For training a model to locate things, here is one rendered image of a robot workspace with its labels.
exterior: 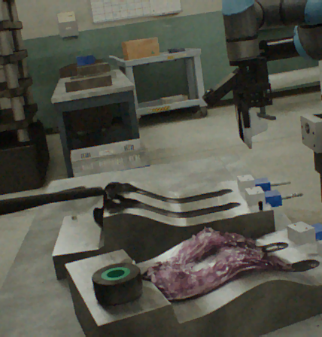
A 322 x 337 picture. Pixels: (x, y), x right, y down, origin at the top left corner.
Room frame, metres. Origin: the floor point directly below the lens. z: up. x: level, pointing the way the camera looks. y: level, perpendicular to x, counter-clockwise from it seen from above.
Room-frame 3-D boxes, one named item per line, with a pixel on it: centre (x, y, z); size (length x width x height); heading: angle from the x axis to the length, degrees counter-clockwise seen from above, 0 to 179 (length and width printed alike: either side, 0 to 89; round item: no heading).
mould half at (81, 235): (1.31, 0.02, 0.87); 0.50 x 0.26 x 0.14; 91
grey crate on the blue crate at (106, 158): (4.51, 0.41, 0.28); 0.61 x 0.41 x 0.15; 96
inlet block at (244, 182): (1.36, -0.25, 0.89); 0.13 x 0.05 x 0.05; 91
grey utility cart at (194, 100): (7.28, -0.10, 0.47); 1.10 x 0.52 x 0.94; 103
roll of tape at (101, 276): (0.85, 0.10, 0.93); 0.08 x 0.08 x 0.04
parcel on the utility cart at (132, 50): (7.28, 0.06, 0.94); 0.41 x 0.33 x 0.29; 103
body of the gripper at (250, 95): (1.36, -0.23, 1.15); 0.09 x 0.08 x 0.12; 91
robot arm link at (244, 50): (1.36, -0.23, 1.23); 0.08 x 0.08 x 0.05
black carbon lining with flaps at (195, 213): (1.30, 0.01, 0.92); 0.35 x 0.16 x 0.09; 91
